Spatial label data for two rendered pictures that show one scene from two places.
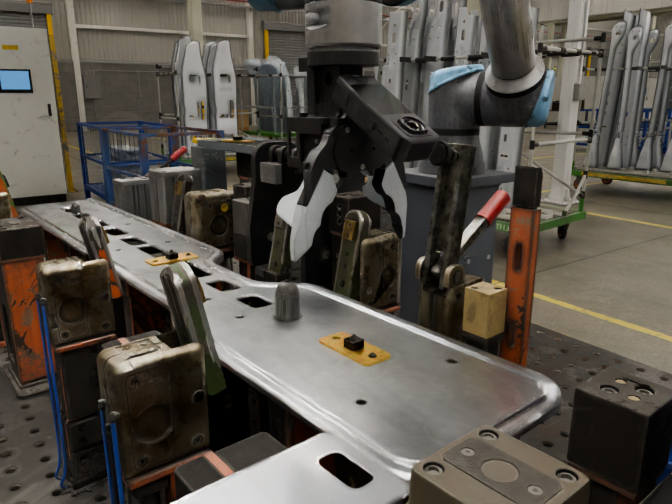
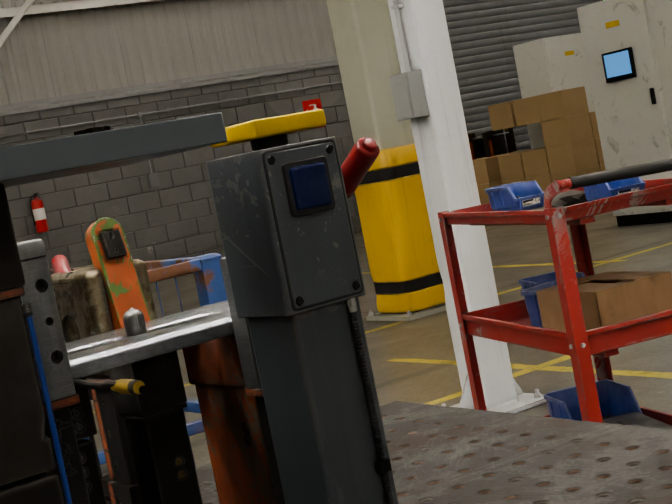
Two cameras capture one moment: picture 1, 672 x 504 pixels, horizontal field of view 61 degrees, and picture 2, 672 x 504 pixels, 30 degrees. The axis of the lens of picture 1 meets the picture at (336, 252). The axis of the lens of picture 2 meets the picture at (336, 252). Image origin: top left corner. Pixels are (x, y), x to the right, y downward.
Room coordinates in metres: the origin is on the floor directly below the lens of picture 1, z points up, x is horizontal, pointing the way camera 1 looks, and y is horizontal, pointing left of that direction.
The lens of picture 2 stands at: (1.62, -0.53, 1.13)
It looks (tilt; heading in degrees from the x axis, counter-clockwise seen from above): 4 degrees down; 94
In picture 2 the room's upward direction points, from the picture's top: 11 degrees counter-clockwise
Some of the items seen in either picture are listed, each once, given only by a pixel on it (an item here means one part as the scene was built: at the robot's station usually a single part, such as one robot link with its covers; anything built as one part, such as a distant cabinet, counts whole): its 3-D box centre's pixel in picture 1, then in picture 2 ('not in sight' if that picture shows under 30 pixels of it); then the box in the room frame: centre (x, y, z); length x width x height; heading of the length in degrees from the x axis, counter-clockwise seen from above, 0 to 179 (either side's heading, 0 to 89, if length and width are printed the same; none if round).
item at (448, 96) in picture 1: (458, 96); not in sight; (1.32, -0.27, 1.27); 0.13 x 0.12 x 0.14; 60
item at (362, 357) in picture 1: (353, 344); not in sight; (0.58, -0.02, 1.01); 0.08 x 0.04 x 0.01; 40
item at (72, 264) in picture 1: (85, 371); not in sight; (0.78, 0.37, 0.87); 0.12 x 0.09 x 0.35; 130
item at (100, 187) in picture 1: (127, 163); not in sight; (6.92, 2.50, 0.47); 1.20 x 0.80 x 0.95; 34
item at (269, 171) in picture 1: (304, 280); not in sight; (1.00, 0.06, 0.94); 0.18 x 0.13 x 0.49; 40
